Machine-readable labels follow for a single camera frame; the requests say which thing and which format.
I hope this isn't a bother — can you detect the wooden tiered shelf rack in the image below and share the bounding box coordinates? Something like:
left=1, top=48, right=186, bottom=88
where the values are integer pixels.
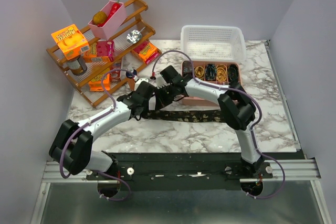
left=47, top=0, right=160, bottom=108

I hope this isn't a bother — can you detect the black gold rolled tie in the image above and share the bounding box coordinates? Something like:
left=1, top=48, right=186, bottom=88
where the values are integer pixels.
left=227, top=64, right=239, bottom=82

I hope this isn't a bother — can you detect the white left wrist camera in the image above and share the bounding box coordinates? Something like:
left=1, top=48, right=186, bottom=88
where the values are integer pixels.
left=134, top=78, right=149, bottom=90

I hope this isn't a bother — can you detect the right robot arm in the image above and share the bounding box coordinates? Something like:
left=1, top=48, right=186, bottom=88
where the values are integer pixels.
left=155, top=66, right=264, bottom=178

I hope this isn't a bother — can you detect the brown round fruit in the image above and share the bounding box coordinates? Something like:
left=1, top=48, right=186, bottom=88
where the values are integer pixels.
left=92, top=11, right=107, bottom=26

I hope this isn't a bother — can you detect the red small carton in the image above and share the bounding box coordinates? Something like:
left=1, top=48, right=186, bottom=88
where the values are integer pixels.
left=110, top=59, right=123, bottom=82

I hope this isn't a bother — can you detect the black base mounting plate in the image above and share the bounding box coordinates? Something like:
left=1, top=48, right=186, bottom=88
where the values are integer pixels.
left=86, top=153, right=273, bottom=191

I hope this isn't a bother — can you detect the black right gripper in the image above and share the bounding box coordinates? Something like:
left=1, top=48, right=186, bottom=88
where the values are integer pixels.
left=154, top=84, right=176, bottom=111

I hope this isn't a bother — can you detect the dark glass jar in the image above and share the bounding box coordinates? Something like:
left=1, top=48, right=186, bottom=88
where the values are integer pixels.
left=66, top=55, right=87, bottom=76

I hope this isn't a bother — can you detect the silver metal scoop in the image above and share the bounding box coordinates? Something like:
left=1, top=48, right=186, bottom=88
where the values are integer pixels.
left=126, top=27, right=146, bottom=44

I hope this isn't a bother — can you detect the orange Scrub Daddy box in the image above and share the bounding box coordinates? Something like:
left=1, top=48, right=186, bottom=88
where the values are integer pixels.
left=51, top=24, right=90, bottom=60

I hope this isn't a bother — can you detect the orange box bottom shelf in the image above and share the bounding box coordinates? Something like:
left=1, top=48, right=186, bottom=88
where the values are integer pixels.
left=88, top=68, right=110, bottom=92

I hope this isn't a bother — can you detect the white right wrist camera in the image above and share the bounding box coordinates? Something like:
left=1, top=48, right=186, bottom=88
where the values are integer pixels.
left=156, top=74, right=167, bottom=88

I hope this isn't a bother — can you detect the yellow rolled tie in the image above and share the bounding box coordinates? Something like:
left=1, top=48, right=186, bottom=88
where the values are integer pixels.
left=194, top=65, right=205, bottom=80
left=216, top=64, right=227, bottom=82

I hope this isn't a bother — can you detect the pink orange sponge box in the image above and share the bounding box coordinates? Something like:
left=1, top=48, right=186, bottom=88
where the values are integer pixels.
left=83, top=40, right=114, bottom=63

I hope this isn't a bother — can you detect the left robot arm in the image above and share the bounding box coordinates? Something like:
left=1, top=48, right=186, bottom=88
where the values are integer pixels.
left=49, top=81, right=155, bottom=179

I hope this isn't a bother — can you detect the white perforated plastic basket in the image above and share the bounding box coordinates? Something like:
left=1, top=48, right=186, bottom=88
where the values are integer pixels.
left=181, top=25, right=247, bottom=63

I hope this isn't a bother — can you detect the red chili pepper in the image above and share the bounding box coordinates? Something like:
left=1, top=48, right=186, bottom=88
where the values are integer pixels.
left=98, top=0, right=121, bottom=27

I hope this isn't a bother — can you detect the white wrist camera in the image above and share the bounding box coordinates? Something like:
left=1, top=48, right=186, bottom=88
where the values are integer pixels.
left=156, top=74, right=167, bottom=88
left=134, top=78, right=149, bottom=90

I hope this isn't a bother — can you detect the orange pump bottle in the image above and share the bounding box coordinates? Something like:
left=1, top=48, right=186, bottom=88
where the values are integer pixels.
left=125, top=68, right=138, bottom=91

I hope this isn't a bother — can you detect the black gold floral tie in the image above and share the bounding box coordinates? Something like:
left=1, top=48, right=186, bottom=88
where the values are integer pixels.
left=142, top=110, right=225, bottom=123

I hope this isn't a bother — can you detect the brown blue rolled tie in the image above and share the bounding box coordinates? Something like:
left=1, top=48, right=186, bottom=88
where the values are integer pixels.
left=182, top=61, right=194, bottom=77

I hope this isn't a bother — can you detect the dark blue rolled tie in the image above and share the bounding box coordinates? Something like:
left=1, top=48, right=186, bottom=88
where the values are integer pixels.
left=205, top=63, right=217, bottom=81

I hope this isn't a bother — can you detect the pink divided organizer box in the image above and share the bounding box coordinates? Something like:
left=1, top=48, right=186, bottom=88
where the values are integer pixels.
left=182, top=61, right=242, bottom=106

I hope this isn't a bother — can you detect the orange pink box right shelf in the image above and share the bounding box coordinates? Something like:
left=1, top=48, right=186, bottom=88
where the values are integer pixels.
left=131, top=40, right=161, bottom=65

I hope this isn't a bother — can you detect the aluminium rail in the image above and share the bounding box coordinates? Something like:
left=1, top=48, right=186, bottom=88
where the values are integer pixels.
left=42, top=159, right=321, bottom=183

